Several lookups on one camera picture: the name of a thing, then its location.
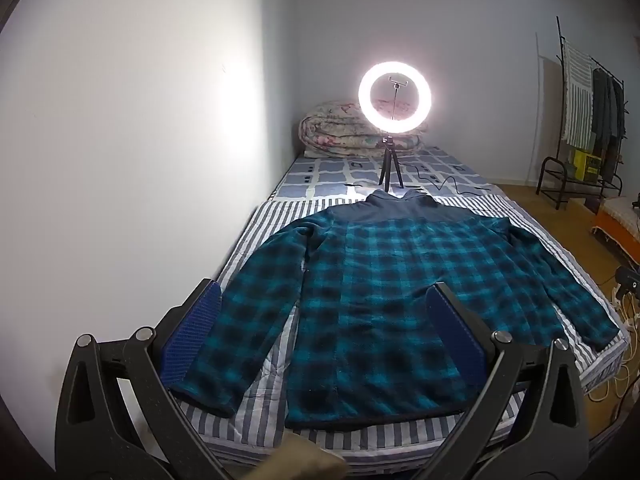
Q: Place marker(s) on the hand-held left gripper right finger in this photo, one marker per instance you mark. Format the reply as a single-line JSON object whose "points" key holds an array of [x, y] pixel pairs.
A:
{"points": [[452, 330]]}

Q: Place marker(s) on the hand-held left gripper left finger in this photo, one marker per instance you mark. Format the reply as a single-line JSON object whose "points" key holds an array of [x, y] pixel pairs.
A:
{"points": [[195, 320]]}

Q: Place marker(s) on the teal plaid fleece jacket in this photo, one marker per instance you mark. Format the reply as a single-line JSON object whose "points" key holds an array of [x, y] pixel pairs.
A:
{"points": [[375, 270]]}

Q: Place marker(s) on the black metal clothes rack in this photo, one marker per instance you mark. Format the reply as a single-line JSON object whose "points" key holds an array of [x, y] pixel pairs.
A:
{"points": [[552, 159]]}

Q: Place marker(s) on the dark hanging clothes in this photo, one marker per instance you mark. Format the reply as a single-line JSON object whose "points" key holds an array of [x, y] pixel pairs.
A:
{"points": [[607, 110]]}

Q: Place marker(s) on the person's beige trousers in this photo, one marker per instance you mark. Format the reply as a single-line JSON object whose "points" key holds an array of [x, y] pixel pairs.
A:
{"points": [[305, 460]]}

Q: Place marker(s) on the orange bench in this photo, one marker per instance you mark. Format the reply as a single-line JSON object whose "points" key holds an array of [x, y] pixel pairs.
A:
{"points": [[612, 227]]}

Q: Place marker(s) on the blue checked bed sheet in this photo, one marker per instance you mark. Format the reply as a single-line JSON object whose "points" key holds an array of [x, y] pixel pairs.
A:
{"points": [[330, 172]]}

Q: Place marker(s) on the yellow plastic crate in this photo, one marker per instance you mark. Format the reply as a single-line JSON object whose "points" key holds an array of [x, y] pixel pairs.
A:
{"points": [[585, 162]]}

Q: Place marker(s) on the folded floral quilt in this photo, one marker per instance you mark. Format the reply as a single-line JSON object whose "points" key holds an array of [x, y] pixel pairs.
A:
{"points": [[335, 130]]}

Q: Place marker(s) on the black phone holder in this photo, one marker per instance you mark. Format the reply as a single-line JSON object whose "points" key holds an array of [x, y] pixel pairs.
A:
{"points": [[398, 81]]}

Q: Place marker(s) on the striped hanging towel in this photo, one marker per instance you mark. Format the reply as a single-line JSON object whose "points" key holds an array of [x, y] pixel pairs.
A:
{"points": [[577, 105]]}

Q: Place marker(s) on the small black camera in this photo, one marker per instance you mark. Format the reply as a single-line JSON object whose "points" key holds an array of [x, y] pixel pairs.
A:
{"points": [[625, 280]]}

